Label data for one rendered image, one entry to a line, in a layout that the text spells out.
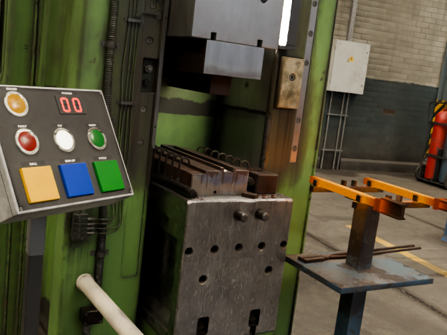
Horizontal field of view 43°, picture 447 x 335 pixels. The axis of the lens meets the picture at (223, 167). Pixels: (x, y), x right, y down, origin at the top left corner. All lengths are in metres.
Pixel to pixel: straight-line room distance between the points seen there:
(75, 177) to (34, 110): 0.17
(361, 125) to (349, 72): 0.94
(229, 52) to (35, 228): 0.72
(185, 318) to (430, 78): 8.58
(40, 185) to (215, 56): 0.67
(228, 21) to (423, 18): 8.26
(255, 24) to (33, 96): 0.71
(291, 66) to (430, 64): 8.07
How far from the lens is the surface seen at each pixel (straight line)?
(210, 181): 1.69
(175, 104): 2.14
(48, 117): 1.33
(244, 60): 1.70
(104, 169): 1.37
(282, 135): 1.99
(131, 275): 1.83
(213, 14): 1.64
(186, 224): 1.62
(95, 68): 1.65
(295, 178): 2.07
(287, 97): 1.96
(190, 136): 2.18
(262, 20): 1.73
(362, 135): 9.28
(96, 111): 1.43
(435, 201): 1.87
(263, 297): 1.86
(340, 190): 1.83
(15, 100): 1.29
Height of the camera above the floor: 1.28
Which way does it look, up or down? 9 degrees down
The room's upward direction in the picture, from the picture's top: 7 degrees clockwise
